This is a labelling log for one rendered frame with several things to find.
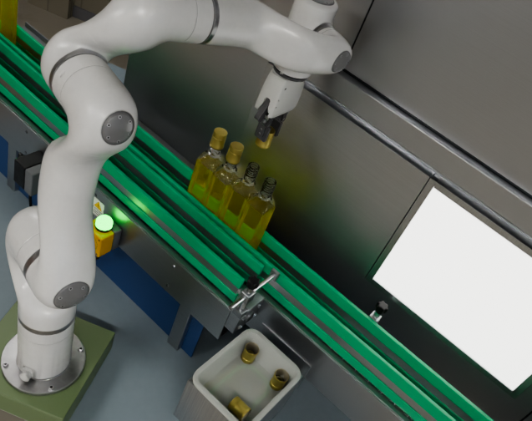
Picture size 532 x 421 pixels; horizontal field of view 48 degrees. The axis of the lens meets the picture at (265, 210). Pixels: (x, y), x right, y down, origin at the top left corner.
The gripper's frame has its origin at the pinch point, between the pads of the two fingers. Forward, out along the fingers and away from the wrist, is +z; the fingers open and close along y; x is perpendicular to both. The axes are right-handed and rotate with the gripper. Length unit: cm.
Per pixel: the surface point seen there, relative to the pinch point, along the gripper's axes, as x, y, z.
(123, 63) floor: -203, -155, 142
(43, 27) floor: -258, -132, 142
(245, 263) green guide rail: 11.0, 6.4, 31.5
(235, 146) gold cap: -5.9, 1.4, 8.9
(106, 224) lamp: -23, 20, 40
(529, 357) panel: 73, -13, 15
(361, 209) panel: 24.5, -12.0, 10.8
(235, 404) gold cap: 32, 28, 45
